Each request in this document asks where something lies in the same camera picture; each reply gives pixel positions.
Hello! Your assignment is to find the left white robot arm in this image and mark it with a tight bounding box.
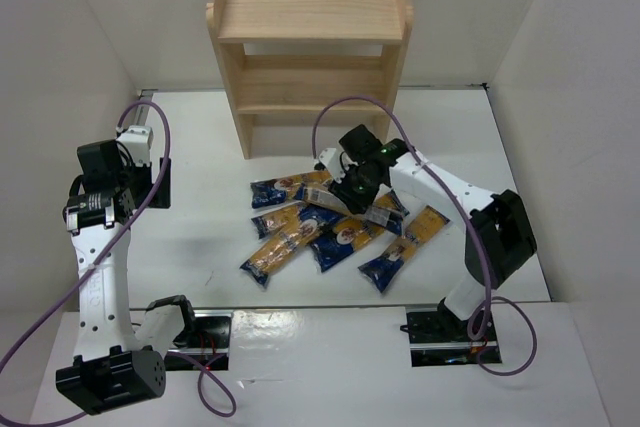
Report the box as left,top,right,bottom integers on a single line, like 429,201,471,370
56,133,195,415

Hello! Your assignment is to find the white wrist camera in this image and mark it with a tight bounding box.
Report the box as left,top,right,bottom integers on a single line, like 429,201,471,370
116,125,154,167
314,148,346,183

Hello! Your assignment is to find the front left spaghetti bag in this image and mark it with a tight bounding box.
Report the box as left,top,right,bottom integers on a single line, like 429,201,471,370
239,212,331,288

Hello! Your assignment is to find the wooden three-tier shelf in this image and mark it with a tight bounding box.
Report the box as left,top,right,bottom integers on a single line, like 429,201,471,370
206,0,414,158

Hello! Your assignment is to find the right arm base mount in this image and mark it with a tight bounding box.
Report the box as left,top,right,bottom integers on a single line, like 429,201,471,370
399,306,502,367

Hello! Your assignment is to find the far right spaghetti bag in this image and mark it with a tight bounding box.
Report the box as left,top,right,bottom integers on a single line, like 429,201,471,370
358,207,449,294

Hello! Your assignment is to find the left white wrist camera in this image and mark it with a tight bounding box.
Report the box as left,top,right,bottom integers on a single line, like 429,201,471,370
116,125,154,167

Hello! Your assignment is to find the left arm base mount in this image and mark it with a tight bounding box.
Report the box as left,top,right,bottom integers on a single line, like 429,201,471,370
127,310,235,373

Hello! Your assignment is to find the middle spaghetti bag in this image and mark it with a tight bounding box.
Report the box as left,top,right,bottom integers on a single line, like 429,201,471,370
309,191,409,273

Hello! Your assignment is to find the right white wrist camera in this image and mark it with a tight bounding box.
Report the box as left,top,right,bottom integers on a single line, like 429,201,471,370
314,148,346,183

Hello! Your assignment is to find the clear back spaghetti bag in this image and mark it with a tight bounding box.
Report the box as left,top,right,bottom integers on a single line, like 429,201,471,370
296,186,404,235

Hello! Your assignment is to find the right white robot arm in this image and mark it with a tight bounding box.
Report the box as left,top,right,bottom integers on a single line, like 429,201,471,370
317,125,537,321

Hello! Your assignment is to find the top spaghetti bag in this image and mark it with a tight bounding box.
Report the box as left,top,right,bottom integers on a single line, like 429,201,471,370
250,170,331,209

